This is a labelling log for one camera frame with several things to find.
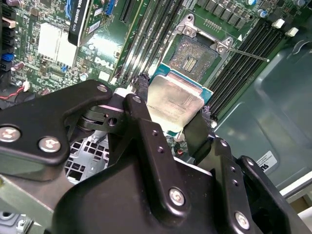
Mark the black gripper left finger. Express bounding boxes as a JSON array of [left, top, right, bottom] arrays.
[[0, 74, 194, 217]]

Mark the metal locking lever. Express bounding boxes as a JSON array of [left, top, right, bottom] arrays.
[[226, 47, 270, 62]]

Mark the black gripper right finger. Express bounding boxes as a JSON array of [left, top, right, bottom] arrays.
[[184, 104, 302, 234]]

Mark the silver CPU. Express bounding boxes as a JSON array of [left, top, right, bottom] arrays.
[[145, 63, 214, 129]]

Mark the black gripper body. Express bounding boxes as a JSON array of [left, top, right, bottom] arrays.
[[52, 158, 229, 234]]

